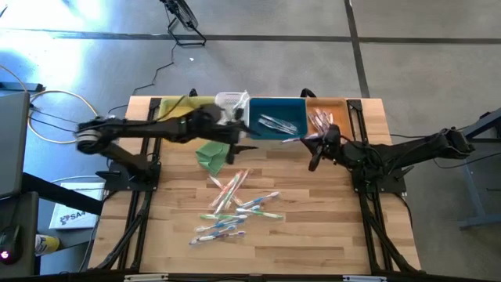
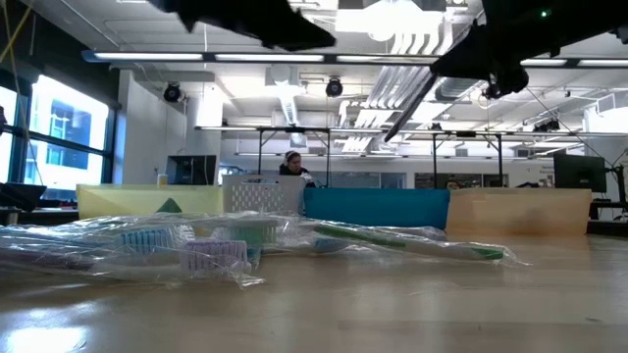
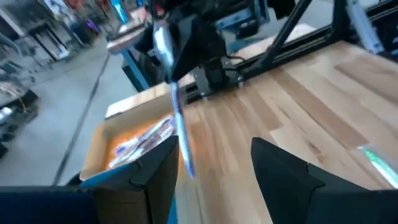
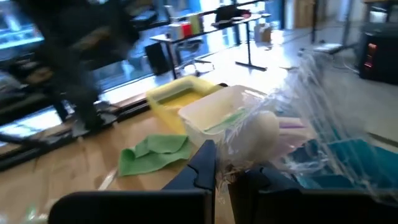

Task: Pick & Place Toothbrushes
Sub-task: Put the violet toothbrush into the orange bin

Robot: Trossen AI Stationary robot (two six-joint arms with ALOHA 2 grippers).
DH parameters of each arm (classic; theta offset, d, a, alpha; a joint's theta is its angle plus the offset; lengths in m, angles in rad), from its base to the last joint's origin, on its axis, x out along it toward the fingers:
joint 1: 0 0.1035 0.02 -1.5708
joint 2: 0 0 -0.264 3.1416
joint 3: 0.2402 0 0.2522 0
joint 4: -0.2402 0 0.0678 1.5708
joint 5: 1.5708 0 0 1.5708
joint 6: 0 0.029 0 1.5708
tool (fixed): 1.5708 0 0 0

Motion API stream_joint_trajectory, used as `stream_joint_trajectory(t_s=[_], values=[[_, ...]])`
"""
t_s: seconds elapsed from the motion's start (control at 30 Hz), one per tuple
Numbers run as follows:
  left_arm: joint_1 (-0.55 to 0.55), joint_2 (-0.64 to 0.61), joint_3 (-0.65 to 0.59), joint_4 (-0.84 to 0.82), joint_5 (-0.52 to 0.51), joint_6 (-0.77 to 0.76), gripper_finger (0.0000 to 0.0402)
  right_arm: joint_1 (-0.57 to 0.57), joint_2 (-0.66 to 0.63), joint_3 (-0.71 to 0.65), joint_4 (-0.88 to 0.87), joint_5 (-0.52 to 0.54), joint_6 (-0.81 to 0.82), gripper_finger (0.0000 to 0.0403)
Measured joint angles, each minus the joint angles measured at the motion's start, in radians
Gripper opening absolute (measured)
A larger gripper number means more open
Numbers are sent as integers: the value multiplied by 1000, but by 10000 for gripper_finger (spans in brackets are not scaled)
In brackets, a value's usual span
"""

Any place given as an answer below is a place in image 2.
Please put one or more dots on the purple toothbrush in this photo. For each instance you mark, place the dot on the purple toothbrush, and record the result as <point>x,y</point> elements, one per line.
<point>216,255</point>

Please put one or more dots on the long ceiling light bar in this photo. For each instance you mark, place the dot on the long ceiling light bar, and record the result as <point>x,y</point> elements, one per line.
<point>270,57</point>

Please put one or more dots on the black ceiling spotlight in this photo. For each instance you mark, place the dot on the black ceiling spotlight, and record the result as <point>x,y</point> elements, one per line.
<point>547,125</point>
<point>334,87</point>
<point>172,92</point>

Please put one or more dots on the white perforated plastic basket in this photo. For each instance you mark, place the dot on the white perforated plastic basket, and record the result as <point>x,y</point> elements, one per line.
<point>265,196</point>

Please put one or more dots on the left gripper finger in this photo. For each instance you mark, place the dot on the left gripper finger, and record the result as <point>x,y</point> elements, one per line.
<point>284,29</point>

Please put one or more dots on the black background robot arm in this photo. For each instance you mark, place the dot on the black background robot arm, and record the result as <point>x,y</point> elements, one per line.
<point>527,185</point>

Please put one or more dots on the person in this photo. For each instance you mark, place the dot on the person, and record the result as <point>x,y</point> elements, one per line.
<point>452,185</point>
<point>293,171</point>

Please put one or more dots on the orange plastic tray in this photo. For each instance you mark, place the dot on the orange plastic tray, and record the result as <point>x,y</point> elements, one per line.
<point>515,211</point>

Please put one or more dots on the black aluminium table frame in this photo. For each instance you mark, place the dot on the black aluminium table frame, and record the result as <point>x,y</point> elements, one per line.
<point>19,196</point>
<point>608,228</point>

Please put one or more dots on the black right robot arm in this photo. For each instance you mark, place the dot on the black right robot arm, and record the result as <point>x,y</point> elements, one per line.
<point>603,12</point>

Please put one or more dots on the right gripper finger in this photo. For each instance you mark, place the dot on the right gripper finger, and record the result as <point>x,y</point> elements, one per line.
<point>512,76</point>
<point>471,59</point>

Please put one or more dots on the black monitor stand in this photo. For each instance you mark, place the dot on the black monitor stand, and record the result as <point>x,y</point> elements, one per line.
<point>620,186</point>

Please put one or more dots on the large window dark frame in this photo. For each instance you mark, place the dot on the large window dark frame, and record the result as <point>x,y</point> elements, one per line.
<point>73,162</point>

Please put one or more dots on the black station frame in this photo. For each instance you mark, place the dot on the black station frame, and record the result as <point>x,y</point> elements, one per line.
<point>294,129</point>
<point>434,162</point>

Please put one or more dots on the blue plastic tray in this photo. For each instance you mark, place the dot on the blue plastic tray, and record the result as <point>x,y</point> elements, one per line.
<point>378,206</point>

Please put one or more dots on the yellow plastic tray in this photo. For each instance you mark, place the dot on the yellow plastic tray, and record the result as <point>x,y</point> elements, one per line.
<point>122,198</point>

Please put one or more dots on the black monitor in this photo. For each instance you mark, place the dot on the black monitor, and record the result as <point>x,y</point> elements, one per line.
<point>580,172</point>
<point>191,170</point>

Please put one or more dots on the small yellow cup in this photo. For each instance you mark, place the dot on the small yellow cup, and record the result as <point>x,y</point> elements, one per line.
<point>162,180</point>

